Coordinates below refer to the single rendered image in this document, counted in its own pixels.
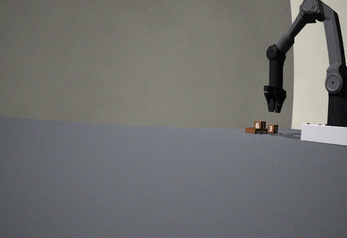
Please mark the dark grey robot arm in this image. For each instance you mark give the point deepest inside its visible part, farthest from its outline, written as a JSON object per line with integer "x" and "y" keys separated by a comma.
{"x": 336, "y": 74}

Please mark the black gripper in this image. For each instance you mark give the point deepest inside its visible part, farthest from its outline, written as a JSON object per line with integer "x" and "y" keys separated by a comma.
{"x": 274, "y": 94}

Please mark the orange-brown digit cube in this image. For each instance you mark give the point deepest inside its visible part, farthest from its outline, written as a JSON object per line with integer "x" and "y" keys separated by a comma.
{"x": 259, "y": 124}
{"x": 272, "y": 128}

